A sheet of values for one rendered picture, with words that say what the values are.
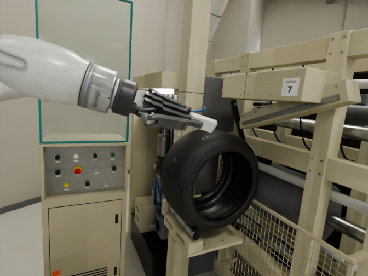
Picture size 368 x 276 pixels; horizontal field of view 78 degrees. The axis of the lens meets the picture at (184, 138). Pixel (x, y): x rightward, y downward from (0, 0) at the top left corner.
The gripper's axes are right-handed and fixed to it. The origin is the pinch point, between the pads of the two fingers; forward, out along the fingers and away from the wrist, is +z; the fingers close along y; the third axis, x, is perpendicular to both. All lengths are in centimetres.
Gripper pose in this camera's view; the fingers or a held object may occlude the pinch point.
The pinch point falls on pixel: (201, 122)
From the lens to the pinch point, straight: 53.7
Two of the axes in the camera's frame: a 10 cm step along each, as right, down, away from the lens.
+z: 9.1, 2.7, 3.3
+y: 0.9, 6.3, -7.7
